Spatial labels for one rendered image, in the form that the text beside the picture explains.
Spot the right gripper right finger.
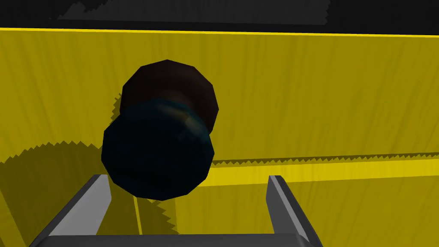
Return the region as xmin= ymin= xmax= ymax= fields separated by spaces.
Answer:
xmin=266 ymin=175 xmax=324 ymax=247

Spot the black round knob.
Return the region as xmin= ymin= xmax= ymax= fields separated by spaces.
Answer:
xmin=101 ymin=59 xmax=220 ymax=202

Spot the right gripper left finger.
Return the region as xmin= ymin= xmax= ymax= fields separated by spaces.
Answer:
xmin=30 ymin=174 xmax=112 ymax=247

